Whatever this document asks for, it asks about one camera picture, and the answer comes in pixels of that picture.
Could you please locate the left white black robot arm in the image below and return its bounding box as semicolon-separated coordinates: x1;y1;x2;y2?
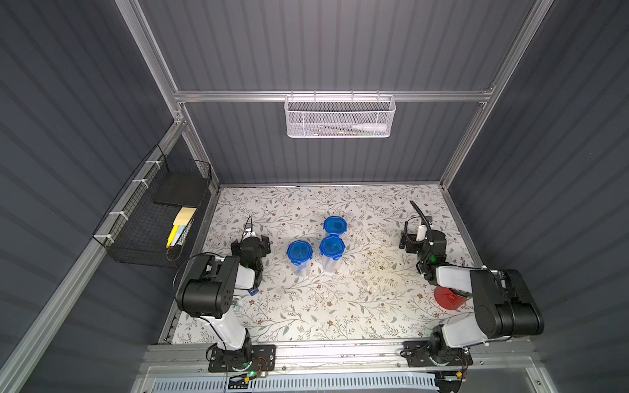
175;234;270;357

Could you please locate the white ventilated front panel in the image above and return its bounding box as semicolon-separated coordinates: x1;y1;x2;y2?
148;372;440;392

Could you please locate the yellow marker in basket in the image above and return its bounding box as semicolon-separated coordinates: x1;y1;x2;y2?
166;225;180;248

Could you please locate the yellow sticky notes pad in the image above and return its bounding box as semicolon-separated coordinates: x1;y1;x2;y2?
173;207;197;226

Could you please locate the white wire mesh basket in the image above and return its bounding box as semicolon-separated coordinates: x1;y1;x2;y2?
283;93;396;139

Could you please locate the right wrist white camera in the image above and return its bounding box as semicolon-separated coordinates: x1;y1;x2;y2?
416;224;427;242

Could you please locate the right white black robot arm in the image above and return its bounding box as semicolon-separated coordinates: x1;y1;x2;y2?
400;215;545;365

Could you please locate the black notebook in basket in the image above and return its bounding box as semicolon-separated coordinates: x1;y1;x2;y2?
152;173;207;208

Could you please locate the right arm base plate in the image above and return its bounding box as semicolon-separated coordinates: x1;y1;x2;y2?
400;339;473;368

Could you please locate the black wire wall basket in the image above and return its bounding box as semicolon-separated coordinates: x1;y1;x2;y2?
93;146;212;268

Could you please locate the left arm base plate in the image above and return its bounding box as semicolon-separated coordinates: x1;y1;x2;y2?
206;344;277;373

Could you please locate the red pencil cup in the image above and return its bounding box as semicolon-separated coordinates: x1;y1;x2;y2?
433;287;468;311

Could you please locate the white tube in basket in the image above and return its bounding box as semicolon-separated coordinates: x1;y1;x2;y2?
352;123;388;134

